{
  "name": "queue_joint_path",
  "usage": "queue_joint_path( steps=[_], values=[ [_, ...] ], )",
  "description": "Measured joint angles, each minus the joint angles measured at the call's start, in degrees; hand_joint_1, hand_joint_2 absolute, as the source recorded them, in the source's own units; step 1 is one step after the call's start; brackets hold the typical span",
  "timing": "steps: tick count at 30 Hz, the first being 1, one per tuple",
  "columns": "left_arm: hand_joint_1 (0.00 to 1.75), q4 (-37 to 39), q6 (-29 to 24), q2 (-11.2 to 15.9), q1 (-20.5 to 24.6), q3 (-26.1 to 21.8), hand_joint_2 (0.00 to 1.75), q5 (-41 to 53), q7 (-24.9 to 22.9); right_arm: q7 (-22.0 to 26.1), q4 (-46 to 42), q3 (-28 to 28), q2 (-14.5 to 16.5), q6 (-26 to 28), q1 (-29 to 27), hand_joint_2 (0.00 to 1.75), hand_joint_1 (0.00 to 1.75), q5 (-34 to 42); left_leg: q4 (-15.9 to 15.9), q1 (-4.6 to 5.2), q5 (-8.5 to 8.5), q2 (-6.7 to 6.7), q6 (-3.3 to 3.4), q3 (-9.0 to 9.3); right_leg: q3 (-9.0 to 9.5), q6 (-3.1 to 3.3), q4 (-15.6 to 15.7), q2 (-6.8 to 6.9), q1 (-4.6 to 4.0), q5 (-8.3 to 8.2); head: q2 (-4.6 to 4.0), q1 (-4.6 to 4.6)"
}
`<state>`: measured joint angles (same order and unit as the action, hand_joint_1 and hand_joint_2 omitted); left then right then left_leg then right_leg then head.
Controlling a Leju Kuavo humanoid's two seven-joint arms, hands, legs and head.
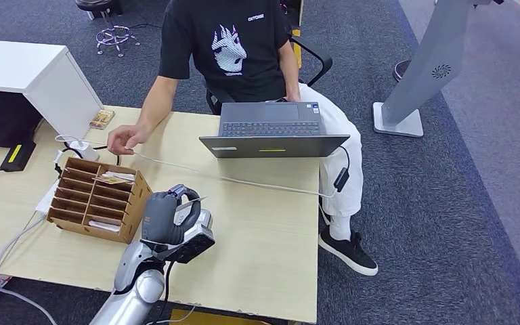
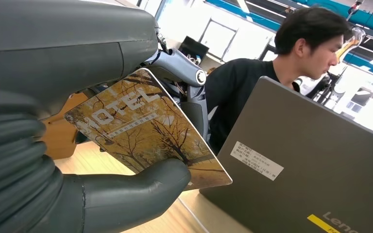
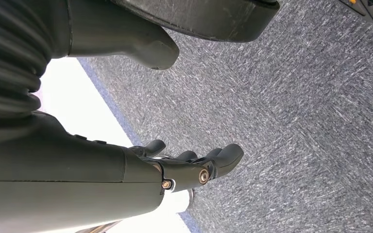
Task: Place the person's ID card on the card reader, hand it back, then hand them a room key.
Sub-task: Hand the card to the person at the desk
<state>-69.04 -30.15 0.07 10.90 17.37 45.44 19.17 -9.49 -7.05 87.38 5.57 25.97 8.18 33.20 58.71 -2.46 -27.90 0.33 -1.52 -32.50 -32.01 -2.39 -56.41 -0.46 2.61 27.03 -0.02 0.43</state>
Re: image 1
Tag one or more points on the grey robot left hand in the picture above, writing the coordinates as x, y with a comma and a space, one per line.
163, 215

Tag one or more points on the person's right hand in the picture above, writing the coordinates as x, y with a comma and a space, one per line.
123, 137

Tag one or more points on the gold patterned ID card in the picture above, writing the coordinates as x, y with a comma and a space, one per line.
195, 202

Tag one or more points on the person's right forearm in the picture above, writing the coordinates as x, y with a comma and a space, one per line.
154, 105

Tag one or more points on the person's left forearm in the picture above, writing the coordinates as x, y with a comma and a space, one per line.
289, 71

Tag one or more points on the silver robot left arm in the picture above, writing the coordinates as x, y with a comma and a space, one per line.
130, 296

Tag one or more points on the brown cardboard card organizer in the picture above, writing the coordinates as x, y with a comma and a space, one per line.
136, 211

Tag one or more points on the gold patterned card stack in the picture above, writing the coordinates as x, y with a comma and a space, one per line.
102, 119

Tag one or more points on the white card stack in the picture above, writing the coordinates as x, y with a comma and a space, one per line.
103, 225
123, 176

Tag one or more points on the person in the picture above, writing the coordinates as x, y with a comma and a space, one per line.
242, 67

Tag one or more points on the white charger plug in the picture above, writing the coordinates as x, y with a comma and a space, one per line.
85, 151

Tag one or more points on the white paper sheet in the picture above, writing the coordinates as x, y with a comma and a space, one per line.
47, 202

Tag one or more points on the black stool chrome base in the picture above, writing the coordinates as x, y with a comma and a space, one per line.
114, 36

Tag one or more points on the black power brick yellow label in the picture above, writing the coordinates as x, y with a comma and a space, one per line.
18, 157

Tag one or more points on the yellow board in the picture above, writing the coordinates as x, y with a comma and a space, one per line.
210, 318

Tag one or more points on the black equipment box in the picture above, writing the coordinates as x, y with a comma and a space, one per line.
0, 119

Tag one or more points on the white cabinet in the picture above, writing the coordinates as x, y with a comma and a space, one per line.
18, 63

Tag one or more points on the grey laptop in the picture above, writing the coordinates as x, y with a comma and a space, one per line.
269, 128

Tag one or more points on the grey kiosk stand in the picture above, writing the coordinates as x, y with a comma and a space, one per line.
430, 58

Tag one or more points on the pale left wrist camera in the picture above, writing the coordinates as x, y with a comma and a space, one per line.
192, 246

